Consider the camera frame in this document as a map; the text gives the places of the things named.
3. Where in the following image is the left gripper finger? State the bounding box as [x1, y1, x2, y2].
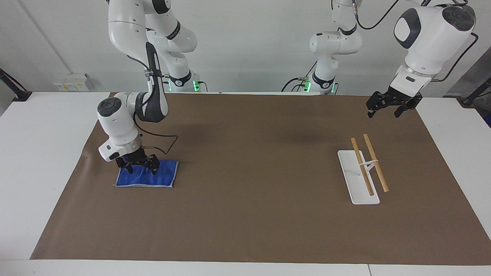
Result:
[366, 91, 391, 119]
[394, 99, 419, 118]

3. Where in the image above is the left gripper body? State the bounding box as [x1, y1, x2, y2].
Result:
[385, 86, 423, 109]

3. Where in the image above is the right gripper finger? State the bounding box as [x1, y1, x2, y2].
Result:
[143, 154, 161, 176]
[116, 158, 135, 174]

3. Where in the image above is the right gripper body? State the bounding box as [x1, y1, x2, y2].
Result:
[120, 147, 151, 167]

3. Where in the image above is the blue towel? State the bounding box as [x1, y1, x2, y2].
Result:
[114, 159, 180, 189]

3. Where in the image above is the black stand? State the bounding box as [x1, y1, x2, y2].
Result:
[0, 68, 33, 102]
[460, 76, 491, 107]

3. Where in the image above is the white rack with wooden rods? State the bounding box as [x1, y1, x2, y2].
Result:
[337, 133, 390, 205]

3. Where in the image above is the black cable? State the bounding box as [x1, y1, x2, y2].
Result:
[281, 61, 320, 93]
[352, 0, 402, 31]
[132, 114, 179, 155]
[431, 32, 480, 83]

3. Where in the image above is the white wall socket box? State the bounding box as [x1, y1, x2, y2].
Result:
[53, 73, 90, 92]

